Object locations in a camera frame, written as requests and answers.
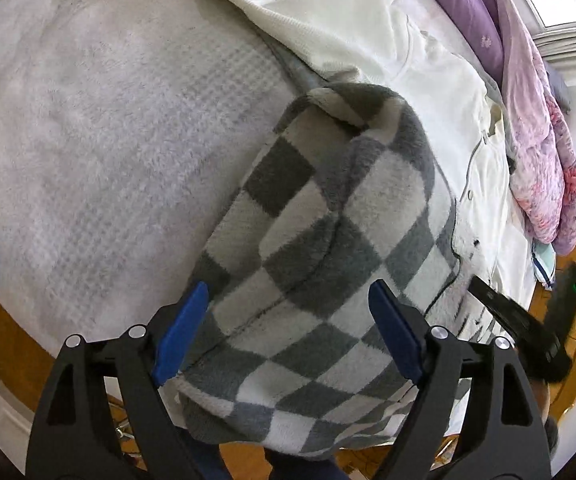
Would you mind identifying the purple floral quilt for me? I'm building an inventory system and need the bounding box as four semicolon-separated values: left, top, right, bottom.
400;0;576;257

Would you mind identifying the grey white checkered cardigan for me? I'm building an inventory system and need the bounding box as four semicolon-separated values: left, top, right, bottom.
175;84;499;461

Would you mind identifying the white fluffy bed blanket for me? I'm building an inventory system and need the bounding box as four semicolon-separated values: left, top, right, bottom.
0;0;539;453

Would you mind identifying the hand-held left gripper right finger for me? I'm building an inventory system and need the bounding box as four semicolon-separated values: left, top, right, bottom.
368;280;551;480

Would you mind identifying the teal striped pillow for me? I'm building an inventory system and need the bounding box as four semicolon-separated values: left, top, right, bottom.
530;239;560;292

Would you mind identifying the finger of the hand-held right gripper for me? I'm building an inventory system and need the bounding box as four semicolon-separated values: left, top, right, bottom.
468;275;572;383

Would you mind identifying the white jacket with grey hood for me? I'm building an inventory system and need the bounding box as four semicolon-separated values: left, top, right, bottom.
195;0;536;311

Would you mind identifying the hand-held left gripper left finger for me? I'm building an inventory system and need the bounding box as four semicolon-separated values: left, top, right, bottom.
25;281;210;480

